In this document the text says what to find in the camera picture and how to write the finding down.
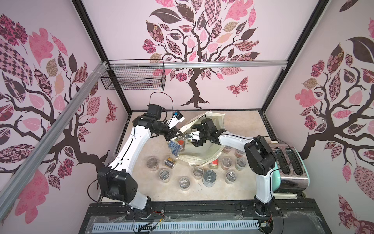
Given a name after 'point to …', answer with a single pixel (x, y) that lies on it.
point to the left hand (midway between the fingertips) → (178, 135)
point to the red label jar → (214, 164)
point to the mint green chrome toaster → (291, 172)
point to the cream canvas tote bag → (206, 153)
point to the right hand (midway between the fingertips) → (193, 130)
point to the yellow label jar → (169, 162)
